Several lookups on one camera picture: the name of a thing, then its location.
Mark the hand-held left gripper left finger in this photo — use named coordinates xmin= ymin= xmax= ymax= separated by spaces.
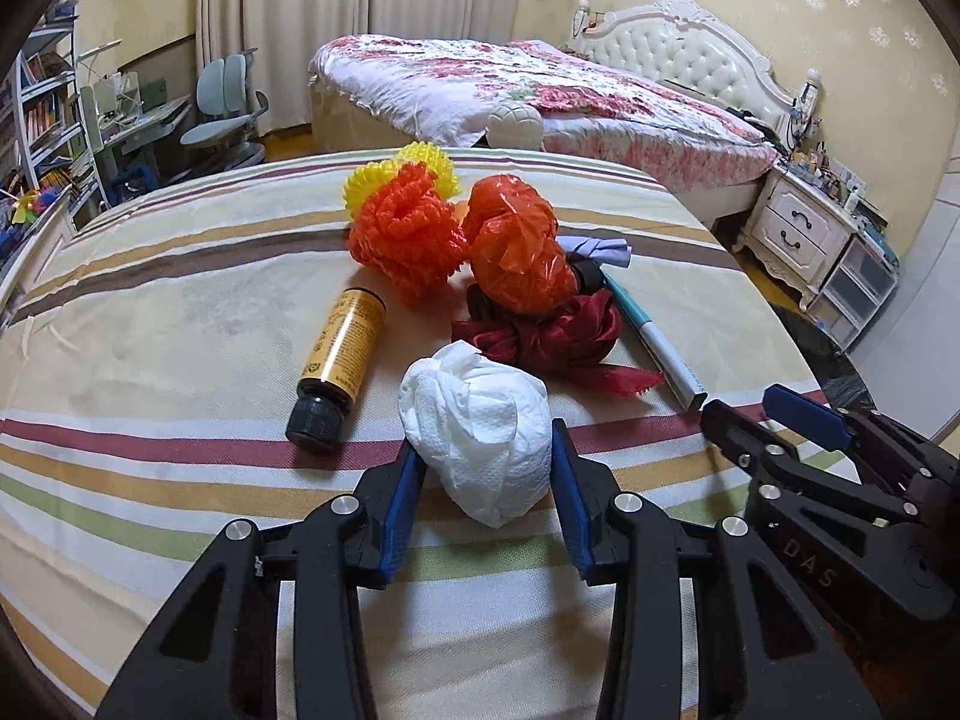
xmin=94 ymin=435 xmax=430 ymax=720

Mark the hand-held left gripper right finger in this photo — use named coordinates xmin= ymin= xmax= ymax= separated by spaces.
xmin=550 ymin=418 xmax=882 ymax=720

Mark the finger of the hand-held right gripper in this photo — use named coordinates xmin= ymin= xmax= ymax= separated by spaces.
xmin=763 ymin=382 xmax=960 ymax=515
xmin=700 ymin=397 xmax=897 ymax=524

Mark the white tissue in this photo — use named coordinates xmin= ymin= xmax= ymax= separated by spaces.
xmin=397 ymin=340 xmax=554 ymax=529

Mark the teal white marker pen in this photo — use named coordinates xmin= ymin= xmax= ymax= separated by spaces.
xmin=602 ymin=270 xmax=708 ymax=414

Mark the amber bottle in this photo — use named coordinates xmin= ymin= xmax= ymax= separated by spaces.
xmin=285 ymin=287 xmax=388 ymax=455

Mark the dark red ribbon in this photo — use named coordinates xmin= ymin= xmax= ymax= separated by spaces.
xmin=450 ymin=292 xmax=667 ymax=399

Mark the light blue cloth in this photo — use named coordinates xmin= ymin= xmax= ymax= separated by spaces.
xmin=555 ymin=235 xmax=632 ymax=269

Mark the orange plastic bag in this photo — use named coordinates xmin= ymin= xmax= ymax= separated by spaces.
xmin=460 ymin=174 xmax=583 ymax=314

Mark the orange foam net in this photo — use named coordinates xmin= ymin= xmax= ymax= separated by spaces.
xmin=347 ymin=163 xmax=470 ymax=307

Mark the clear plastic drawer unit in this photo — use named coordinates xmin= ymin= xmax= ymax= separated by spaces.
xmin=799 ymin=229 xmax=901 ymax=350

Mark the blue flat box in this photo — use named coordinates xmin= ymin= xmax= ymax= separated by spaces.
xmin=862 ymin=229 xmax=901 ymax=271

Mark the white nightstand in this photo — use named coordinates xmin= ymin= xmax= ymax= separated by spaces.
xmin=739 ymin=165 xmax=863 ymax=295

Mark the clutter of small nightstand items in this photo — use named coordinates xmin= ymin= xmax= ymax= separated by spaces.
xmin=780 ymin=131 xmax=872 ymax=205

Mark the striped tablecloth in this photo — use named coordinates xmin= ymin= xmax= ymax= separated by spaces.
xmin=0 ymin=146 xmax=875 ymax=720

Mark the white tufted headboard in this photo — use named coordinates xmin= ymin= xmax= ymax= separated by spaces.
xmin=577 ymin=0 xmax=800 ymax=122

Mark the bed with floral quilt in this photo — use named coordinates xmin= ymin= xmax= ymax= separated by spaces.
xmin=309 ymin=34 xmax=781 ymax=193

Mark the blue grey desk chair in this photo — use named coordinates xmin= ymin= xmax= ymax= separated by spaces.
xmin=180 ymin=52 xmax=269 ymax=166

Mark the white study desk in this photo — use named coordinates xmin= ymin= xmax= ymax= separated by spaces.
xmin=79 ymin=94 xmax=193 ymax=196

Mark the beige pleated curtain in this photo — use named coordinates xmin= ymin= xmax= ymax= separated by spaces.
xmin=196 ymin=0 xmax=523 ymax=137

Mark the bookshelf with books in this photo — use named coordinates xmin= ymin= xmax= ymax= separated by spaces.
xmin=0 ymin=11 xmax=106 ymax=241

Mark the white bed frame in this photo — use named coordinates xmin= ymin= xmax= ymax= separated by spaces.
xmin=309 ymin=82 xmax=781 ymax=230

